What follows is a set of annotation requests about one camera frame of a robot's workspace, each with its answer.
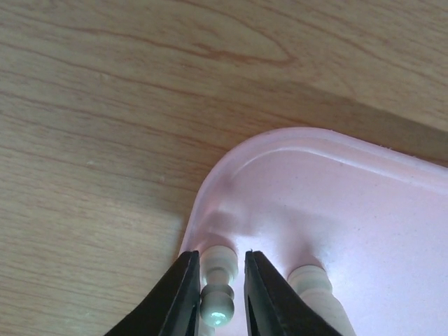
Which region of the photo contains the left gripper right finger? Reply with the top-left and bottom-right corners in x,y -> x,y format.
244,251 -> 338,336

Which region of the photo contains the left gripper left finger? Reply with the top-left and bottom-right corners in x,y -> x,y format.
106,251 -> 200,336

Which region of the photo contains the white tall chess piece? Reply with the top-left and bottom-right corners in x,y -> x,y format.
287,265 -> 356,336

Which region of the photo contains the pink plastic tray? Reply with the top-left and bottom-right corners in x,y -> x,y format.
181,127 -> 447,335

